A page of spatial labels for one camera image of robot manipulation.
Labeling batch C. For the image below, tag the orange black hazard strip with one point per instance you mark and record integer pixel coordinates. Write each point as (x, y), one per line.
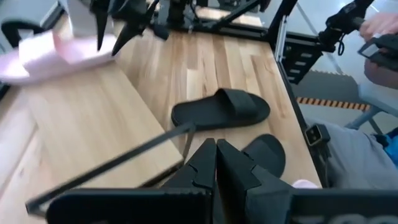
(332, 103)

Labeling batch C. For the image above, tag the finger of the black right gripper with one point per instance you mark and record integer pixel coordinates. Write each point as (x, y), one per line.
(101, 28)
(130, 29)

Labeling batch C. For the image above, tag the person's hand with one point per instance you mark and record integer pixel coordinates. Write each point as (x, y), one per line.
(379, 25)

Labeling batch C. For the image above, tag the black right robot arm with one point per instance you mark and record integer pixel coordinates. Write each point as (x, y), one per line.
(177, 12)

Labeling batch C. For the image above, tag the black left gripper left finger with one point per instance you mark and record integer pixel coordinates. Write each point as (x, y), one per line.
(202, 174)

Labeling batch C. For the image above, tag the small black table camera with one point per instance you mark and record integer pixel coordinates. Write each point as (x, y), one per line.
(317, 135)

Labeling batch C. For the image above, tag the light grey chair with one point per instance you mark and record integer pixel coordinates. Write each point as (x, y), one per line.
(373, 99)

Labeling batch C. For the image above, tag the black slide sandal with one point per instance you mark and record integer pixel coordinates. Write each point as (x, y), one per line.
(224, 109)
(267, 155)

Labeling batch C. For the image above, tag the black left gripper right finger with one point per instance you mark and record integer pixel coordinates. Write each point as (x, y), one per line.
(242, 193)

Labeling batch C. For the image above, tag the person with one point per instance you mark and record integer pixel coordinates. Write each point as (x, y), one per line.
(357, 161)

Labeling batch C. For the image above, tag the wooden shelf with black frame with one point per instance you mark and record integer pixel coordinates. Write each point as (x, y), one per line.
(93, 124)

